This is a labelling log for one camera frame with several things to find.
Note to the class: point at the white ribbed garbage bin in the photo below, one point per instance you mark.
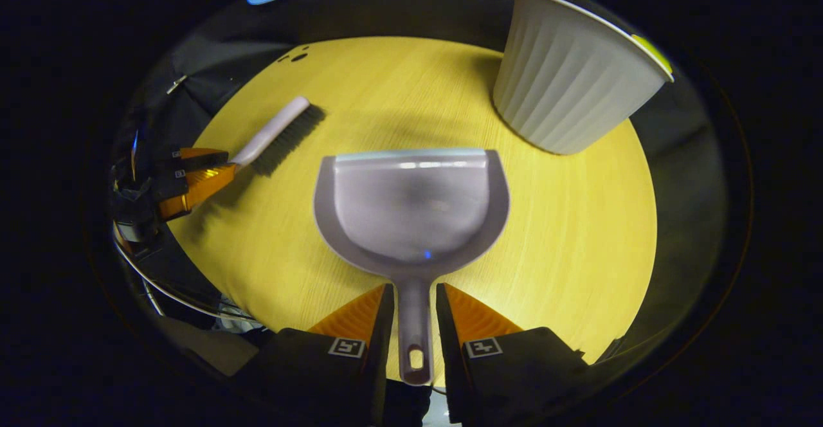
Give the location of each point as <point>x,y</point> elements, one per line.
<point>566,80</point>

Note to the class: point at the pale lilac dustpan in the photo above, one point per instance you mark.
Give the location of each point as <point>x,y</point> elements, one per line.
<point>411,208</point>

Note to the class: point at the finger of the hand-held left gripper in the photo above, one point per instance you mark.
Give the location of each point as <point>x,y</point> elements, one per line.
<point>199,157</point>
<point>199,186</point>

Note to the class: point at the small pale lilac broom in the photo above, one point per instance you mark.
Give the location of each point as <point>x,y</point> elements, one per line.
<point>273,130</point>

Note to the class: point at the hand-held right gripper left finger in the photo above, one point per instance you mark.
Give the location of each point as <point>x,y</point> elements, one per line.
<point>382,324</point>

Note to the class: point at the black backdrop cloth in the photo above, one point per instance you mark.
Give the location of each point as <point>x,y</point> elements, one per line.
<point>398,9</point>

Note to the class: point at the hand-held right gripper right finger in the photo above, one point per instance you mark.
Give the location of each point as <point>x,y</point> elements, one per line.
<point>443,324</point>

